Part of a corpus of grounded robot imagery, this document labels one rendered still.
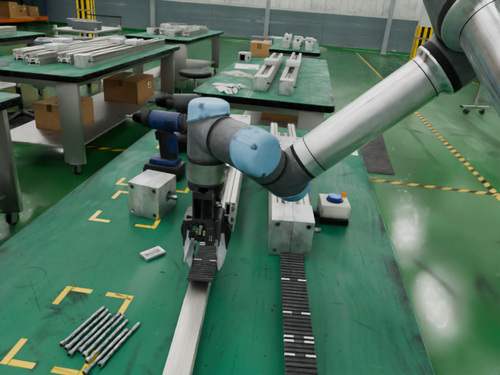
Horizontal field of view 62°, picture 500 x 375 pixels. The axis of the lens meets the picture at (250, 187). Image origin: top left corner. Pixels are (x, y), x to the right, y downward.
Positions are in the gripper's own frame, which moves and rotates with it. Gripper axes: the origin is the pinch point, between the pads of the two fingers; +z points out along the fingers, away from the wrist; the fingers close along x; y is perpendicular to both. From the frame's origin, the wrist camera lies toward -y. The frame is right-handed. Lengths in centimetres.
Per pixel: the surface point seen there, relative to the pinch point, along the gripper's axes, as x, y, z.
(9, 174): -129, -134, 46
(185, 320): -0.8, 18.3, 0.0
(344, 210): 34.2, -26.7, -1.8
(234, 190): 4.0, -25.7, -5.5
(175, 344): -1.3, 23.9, 0.0
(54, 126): -162, -255, 55
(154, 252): -12.4, -4.9, 2.2
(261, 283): 12.5, 1.8, 3.0
